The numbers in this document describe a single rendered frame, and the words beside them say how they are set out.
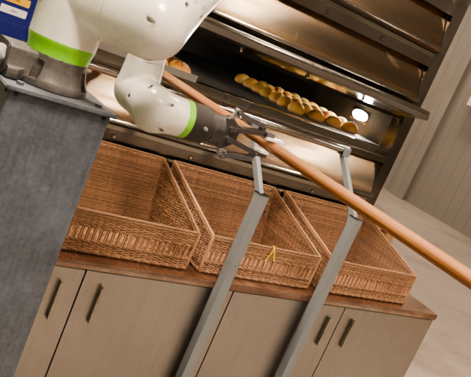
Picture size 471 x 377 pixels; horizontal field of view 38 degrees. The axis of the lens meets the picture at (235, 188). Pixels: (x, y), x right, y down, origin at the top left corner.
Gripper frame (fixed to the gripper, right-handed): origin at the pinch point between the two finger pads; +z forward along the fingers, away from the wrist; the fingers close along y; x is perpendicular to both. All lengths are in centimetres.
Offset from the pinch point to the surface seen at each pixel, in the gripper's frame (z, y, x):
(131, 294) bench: 7, 72, -48
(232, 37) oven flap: 29, -20, -88
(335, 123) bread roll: 121, -1, -119
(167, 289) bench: 20, 68, -48
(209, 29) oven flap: 19, -20, -88
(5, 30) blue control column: -47, 7, -99
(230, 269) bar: 38, 54, -43
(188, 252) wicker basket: 26, 55, -54
